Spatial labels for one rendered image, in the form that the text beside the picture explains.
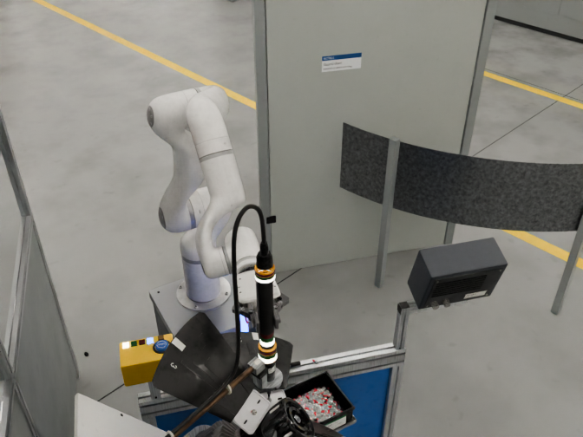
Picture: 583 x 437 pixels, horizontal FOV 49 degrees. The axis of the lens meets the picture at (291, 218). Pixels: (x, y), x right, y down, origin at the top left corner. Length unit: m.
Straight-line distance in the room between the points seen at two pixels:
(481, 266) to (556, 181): 1.30
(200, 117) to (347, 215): 2.18
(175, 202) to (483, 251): 0.97
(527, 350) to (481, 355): 0.24
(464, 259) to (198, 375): 0.94
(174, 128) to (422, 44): 1.83
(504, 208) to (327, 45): 1.18
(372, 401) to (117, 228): 2.38
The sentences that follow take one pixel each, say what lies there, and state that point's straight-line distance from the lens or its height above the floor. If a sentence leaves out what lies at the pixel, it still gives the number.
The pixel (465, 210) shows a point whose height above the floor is 0.64.
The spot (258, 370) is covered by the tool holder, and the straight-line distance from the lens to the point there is 1.54.
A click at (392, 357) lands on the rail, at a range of 2.29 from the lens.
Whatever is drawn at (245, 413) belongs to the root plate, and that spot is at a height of 1.26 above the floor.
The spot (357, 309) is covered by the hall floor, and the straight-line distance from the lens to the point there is 3.63.
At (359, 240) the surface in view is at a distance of 3.86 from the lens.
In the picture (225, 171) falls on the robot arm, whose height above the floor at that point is 1.67.
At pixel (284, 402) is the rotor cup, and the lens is 1.60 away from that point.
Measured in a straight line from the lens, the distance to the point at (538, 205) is 3.37.
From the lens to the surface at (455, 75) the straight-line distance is 3.52.
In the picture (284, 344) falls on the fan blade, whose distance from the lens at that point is 1.88.
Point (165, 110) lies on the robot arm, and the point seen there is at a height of 1.74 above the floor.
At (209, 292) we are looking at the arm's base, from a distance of 2.24.
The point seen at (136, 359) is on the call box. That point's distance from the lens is 1.99.
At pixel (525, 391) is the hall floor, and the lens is 3.42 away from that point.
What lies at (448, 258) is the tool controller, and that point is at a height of 1.24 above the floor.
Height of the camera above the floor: 2.53
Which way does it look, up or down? 37 degrees down
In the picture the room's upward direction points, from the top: straight up
